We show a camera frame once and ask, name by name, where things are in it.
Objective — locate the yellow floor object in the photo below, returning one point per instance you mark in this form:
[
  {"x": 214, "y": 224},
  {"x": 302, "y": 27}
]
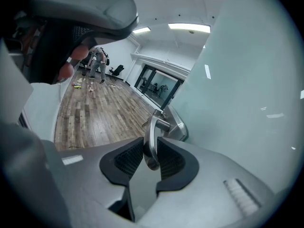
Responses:
[{"x": 77, "y": 87}]

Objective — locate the small floor litter pile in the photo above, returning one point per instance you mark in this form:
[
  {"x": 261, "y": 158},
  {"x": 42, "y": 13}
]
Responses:
[{"x": 90, "y": 89}]

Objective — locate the frosted glass door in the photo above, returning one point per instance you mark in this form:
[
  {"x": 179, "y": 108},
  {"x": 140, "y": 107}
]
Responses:
[{"x": 237, "y": 91}]

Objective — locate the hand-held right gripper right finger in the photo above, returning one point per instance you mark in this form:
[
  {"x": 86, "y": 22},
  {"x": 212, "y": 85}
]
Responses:
[{"x": 209, "y": 186}]

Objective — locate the white wall pipe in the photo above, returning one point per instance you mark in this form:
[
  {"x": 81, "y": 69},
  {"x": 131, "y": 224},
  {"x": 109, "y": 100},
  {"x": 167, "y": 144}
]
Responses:
[{"x": 161, "y": 60}]

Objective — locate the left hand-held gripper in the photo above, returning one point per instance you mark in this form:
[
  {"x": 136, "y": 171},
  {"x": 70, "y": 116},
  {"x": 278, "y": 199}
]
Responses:
[{"x": 47, "y": 51}]

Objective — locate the black framed glass window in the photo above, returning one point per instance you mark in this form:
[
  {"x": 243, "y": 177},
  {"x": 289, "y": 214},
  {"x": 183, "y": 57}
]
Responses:
[{"x": 152, "y": 79}]

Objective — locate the rectangular ceiling light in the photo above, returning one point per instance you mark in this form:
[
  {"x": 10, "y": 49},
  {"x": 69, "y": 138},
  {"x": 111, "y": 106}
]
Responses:
[
  {"x": 141, "y": 30},
  {"x": 188, "y": 27}
]

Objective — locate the person's left hand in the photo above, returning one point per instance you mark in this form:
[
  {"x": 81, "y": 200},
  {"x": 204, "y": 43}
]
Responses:
[{"x": 79, "y": 52}]

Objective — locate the black office chair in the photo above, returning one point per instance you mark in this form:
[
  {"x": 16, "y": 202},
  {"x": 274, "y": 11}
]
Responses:
[{"x": 117, "y": 70}]

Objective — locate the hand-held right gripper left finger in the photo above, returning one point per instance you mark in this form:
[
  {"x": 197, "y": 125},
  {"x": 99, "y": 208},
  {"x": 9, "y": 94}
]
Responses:
[{"x": 90, "y": 174}]

